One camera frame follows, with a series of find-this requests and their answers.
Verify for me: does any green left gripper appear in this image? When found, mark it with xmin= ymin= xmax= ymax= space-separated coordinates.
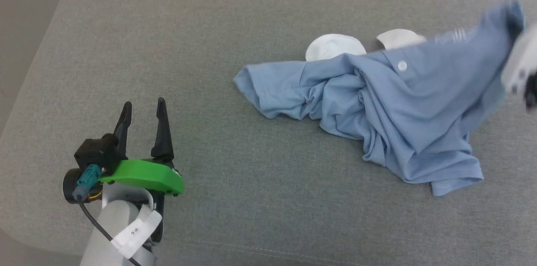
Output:
xmin=99 ymin=97 xmax=185 ymax=197

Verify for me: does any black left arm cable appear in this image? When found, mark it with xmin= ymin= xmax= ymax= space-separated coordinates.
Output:
xmin=72 ymin=164 xmax=143 ymax=266

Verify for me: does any light blue white-collared shirt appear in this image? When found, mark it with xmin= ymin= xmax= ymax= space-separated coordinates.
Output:
xmin=233 ymin=0 xmax=526 ymax=197

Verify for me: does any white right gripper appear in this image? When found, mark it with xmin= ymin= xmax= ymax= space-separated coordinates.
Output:
xmin=501 ymin=22 xmax=537 ymax=94

